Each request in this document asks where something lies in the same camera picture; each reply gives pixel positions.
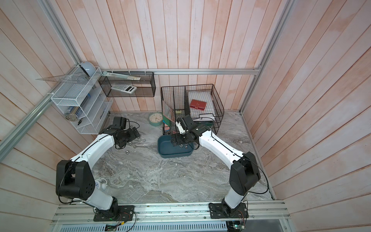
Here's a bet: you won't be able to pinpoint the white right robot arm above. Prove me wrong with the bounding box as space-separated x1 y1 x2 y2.
171 129 261 219

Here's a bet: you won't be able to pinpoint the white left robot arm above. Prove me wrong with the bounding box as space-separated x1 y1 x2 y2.
56 127 140 222

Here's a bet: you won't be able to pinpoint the teal plastic storage box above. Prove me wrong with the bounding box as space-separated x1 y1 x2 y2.
157 134 193 159

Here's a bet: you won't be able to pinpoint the colourful paper folders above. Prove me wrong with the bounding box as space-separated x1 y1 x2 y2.
162 101 175 131

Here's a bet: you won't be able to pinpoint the green round clock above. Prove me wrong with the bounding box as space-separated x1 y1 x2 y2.
148 112 163 127

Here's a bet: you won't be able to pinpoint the white calculator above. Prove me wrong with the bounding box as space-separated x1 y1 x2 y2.
111 84 137 94

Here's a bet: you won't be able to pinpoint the white alarm clock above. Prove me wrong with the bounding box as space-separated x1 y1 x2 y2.
95 178 108 191

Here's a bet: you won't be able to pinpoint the green ruler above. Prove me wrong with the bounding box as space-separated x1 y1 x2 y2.
101 71 141 81

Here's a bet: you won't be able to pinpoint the clear triangle ruler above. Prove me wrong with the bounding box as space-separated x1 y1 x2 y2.
37 72 90 85

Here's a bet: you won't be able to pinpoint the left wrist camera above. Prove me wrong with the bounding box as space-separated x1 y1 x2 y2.
111 117 127 131

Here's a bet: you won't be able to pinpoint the black wire desk organizer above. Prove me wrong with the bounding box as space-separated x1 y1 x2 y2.
161 84 224 135

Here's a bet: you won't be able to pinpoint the white wire mesh shelf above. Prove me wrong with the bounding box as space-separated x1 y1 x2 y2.
51 67 113 134

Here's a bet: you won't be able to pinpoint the black wire wall basket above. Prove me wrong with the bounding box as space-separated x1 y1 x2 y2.
99 71 156 97

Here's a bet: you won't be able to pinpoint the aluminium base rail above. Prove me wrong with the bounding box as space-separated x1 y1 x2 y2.
48 201 295 232

